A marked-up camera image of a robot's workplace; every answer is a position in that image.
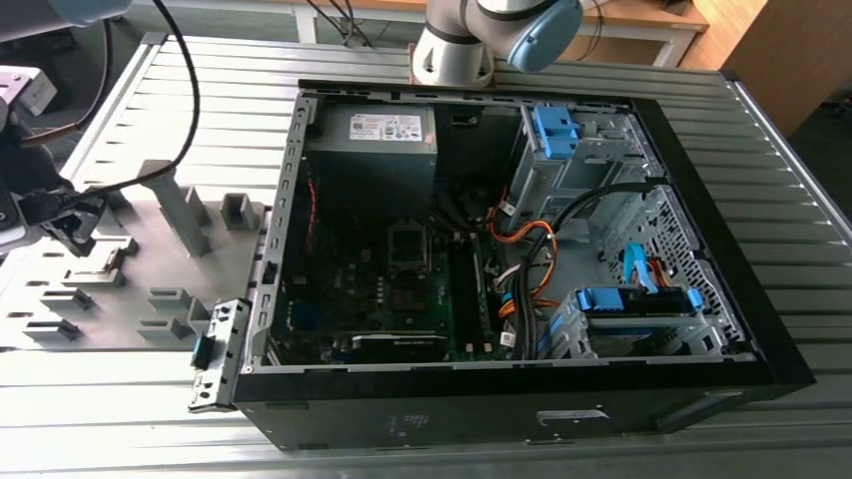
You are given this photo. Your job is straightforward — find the CPU socket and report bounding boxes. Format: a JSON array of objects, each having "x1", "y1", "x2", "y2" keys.
[{"x1": 387, "y1": 275, "x2": 433, "y2": 313}]

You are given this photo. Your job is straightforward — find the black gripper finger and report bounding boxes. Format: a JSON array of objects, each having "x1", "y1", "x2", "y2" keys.
[
  {"x1": 38, "y1": 219, "x2": 98, "y2": 257},
  {"x1": 65, "y1": 197, "x2": 107, "y2": 236}
]

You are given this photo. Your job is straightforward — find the grey expansion slot latch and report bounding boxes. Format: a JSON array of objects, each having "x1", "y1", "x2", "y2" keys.
[{"x1": 187, "y1": 296, "x2": 255, "y2": 414}]

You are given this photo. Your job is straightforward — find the wooden desk with white frame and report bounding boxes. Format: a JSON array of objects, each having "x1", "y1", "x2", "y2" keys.
[{"x1": 291, "y1": 0, "x2": 710, "y2": 69}]

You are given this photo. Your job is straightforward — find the tall metal disk bay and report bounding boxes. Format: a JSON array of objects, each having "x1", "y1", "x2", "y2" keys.
[{"x1": 509, "y1": 102, "x2": 667, "y2": 240}]

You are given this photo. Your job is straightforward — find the twisted coloured fan wires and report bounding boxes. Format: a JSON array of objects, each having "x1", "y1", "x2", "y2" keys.
[{"x1": 302, "y1": 174, "x2": 322, "y2": 256}]

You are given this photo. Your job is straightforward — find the green RAM stick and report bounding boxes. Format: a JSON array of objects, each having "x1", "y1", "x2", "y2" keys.
[{"x1": 469, "y1": 234, "x2": 497, "y2": 348}]

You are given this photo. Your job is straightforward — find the grey power supply unit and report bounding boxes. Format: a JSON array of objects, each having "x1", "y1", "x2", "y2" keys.
[{"x1": 303, "y1": 103, "x2": 441, "y2": 221}]

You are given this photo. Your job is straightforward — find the low metal disk bay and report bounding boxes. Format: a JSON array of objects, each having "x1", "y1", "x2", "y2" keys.
[{"x1": 535, "y1": 288, "x2": 751, "y2": 361}]

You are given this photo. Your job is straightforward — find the blue drive carrier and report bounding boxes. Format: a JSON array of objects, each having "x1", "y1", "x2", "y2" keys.
[{"x1": 529, "y1": 106, "x2": 581, "y2": 162}]

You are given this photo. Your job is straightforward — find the grey box on wrist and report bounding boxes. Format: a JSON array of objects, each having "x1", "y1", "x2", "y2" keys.
[{"x1": 0, "y1": 64, "x2": 59, "y2": 117}]

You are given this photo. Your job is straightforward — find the black camera cable with plug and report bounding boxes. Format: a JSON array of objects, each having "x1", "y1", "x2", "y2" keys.
[{"x1": 18, "y1": 0, "x2": 202, "y2": 224}]

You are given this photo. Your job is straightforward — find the blue SATA cable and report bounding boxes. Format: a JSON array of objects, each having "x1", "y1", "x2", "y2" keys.
[{"x1": 622, "y1": 240, "x2": 661, "y2": 295}]

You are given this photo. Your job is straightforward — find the orange red wire bundle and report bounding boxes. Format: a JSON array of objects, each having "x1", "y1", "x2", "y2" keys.
[
  {"x1": 495, "y1": 242, "x2": 561, "y2": 320},
  {"x1": 486, "y1": 202, "x2": 557, "y2": 246}
]

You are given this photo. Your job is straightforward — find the black open PC case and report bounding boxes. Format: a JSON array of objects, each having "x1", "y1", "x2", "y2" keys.
[{"x1": 229, "y1": 77, "x2": 818, "y2": 453}]

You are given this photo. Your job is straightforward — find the wooden cabinet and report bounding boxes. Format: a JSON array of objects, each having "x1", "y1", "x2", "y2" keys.
[{"x1": 721, "y1": 0, "x2": 852, "y2": 139}]

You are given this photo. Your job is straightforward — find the grey parts rack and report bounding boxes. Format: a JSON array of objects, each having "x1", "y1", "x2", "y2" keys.
[{"x1": 0, "y1": 158, "x2": 275, "y2": 354}]

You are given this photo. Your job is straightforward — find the red yellow disk wires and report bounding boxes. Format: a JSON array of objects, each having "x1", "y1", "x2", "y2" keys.
[{"x1": 645, "y1": 255, "x2": 681, "y2": 294}]

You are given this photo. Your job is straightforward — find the black RAM slot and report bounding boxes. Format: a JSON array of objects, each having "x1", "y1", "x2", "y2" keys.
[
  {"x1": 453, "y1": 233, "x2": 477, "y2": 353},
  {"x1": 462, "y1": 233, "x2": 486, "y2": 351},
  {"x1": 445, "y1": 233, "x2": 467, "y2": 353}
]

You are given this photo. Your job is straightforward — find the black PSU cable bundle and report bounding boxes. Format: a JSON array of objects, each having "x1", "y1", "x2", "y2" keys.
[{"x1": 434, "y1": 182, "x2": 497, "y2": 231}]

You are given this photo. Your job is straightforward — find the green Dell motherboard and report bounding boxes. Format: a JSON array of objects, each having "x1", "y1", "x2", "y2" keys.
[{"x1": 273, "y1": 199, "x2": 517, "y2": 364}]

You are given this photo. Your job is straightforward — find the blue carrier with black disk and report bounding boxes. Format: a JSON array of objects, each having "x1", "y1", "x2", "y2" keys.
[{"x1": 574, "y1": 285, "x2": 705, "y2": 319}]

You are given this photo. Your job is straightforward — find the blue VGA port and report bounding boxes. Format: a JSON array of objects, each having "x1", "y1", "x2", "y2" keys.
[{"x1": 290, "y1": 302, "x2": 322, "y2": 331}]

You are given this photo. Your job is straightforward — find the NVIDIA graphics card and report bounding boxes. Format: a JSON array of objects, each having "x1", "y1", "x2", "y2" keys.
[{"x1": 330, "y1": 329, "x2": 450, "y2": 365}]

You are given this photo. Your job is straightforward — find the white purple wires with connector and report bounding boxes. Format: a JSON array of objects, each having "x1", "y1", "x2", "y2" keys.
[{"x1": 491, "y1": 262, "x2": 533, "y2": 293}]

